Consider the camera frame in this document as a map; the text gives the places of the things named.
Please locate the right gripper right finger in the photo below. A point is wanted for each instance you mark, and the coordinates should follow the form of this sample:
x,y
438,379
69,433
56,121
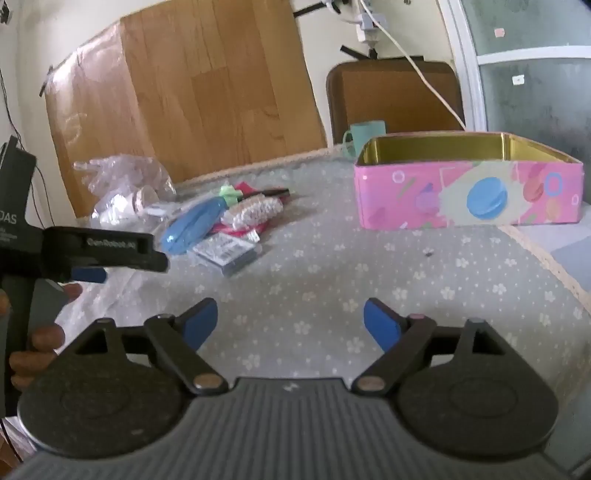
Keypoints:
x,y
403,340

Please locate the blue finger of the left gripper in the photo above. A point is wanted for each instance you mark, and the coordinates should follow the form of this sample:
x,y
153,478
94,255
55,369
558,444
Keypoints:
x,y
88,275

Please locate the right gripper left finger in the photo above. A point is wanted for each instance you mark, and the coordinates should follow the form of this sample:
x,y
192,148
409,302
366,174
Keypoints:
x,y
176,340

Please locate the green soft cloth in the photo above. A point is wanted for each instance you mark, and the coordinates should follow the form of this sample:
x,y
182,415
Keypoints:
x,y
230,195

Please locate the person's left hand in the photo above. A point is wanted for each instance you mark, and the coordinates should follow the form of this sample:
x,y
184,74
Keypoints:
x,y
43,342

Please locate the clear plastic bag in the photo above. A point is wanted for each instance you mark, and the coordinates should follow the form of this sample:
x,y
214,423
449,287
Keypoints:
x,y
124,186

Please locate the grey floral tablecloth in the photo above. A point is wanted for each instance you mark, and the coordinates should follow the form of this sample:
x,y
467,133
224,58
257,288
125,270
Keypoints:
x,y
297,310

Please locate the pink macaron tin box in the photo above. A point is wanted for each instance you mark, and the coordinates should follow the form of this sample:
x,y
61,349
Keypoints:
x,y
432,180

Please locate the teal plastic mug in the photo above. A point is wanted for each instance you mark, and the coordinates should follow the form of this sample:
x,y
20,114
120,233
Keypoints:
x,y
359,134

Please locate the wood-pattern cardboard panel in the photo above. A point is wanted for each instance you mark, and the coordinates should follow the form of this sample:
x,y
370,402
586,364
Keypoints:
x,y
200,86

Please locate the brown wooden chair back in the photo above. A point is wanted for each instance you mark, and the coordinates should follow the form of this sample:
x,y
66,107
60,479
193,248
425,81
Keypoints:
x,y
391,91

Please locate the frosted glass door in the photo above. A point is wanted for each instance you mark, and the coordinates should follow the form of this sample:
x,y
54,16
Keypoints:
x,y
524,68

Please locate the white wall plug adapter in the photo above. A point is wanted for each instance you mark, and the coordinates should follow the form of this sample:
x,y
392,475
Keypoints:
x,y
367,31

